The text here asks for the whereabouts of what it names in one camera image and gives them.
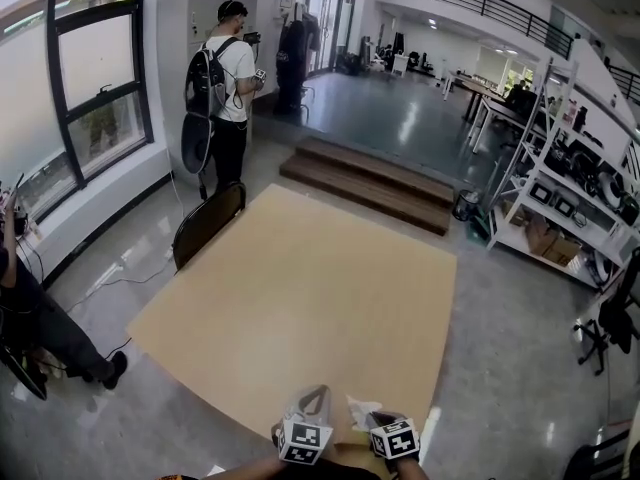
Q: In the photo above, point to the black folding chair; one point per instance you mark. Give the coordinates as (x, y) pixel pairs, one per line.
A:
(205, 223)

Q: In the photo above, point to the green plastic box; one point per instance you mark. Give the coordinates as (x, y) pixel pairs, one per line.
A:
(479, 225)

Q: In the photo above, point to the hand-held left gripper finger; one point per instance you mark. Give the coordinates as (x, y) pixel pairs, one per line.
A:
(328, 408)
(296, 402)

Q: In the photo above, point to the white metal shelf rack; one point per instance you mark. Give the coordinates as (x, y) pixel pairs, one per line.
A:
(565, 178)

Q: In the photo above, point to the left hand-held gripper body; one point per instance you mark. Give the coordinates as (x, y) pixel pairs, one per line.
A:
(302, 440)

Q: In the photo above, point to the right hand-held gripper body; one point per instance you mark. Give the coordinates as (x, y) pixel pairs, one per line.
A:
(397, 440)

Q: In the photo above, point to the light wooden table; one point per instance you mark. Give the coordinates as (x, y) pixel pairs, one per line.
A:
(300, 293)

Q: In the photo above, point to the black office chair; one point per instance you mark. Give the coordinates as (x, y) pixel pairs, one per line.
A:
(617, 318)

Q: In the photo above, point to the glass door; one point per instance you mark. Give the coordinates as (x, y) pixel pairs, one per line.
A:
(330, 18)

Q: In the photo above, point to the long white-legged table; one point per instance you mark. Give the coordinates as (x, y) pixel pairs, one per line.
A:
(480, 93)

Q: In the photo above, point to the cardboard box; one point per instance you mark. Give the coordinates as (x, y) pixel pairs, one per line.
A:
(537, 233)
(565, 250)

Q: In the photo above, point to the brown wooden steps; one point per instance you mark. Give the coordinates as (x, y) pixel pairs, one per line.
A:
(370, 183)

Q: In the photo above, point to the large black-framed window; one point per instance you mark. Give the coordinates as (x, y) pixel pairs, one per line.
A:
(75, 68)

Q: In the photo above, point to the black trash bin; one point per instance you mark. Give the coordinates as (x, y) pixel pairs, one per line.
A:
(465, 205)

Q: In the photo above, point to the white round device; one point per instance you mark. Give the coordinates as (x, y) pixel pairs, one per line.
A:
(611, 185)

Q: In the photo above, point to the white box with black panel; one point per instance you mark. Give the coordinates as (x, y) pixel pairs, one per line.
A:
(564, 205)
(541, 193)

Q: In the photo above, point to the black hanging coat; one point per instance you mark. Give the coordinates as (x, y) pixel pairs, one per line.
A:
(295, 63)

